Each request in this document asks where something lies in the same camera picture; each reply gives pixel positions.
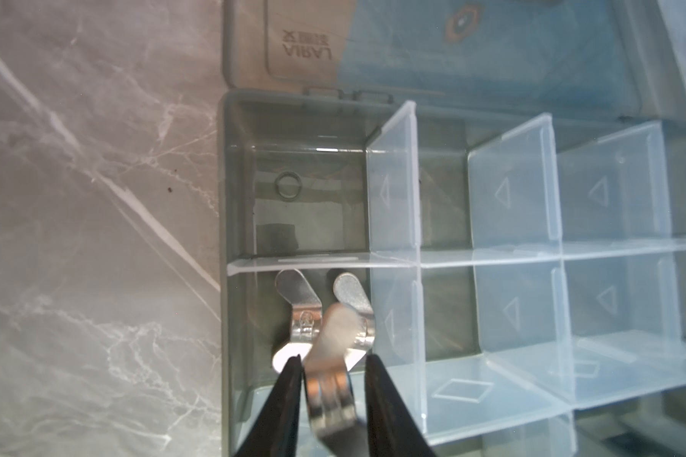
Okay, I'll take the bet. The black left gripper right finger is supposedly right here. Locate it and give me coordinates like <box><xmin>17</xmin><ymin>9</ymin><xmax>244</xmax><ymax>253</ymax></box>
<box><xmin>365</xmin><ymin>354</ymin><xmax>436</xmax><ymax>457</ymax></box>

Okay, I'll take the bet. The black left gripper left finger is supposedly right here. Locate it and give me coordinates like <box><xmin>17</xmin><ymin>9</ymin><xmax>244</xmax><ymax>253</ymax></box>
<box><xmin>236</xmin><ymin>356</ymin><xmax>303</xmax><ymax>457</ymax></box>

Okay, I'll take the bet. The grey plastic organizer box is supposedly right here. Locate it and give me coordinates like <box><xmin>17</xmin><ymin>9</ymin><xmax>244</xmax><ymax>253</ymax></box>
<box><xmin>218</xmin><ymin>1</ymin><xmax>686</xmax><ymax>456</ymax></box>

